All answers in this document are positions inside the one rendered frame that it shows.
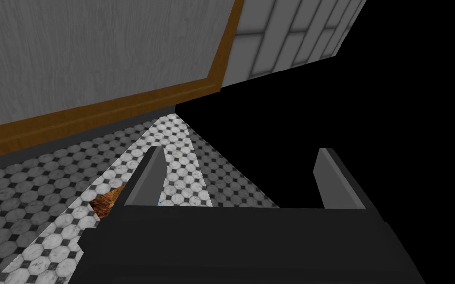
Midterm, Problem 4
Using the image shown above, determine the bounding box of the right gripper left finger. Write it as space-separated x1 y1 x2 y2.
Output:
124 146 168 207

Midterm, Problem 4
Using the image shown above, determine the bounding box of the orange brown rough lump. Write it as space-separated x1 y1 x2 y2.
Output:
89 184 126 220

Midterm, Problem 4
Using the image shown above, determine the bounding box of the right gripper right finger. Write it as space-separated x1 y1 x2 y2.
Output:
313 148 367 210

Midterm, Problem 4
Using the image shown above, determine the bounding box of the grey panelled door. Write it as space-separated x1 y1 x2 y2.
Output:
220 0 367 88

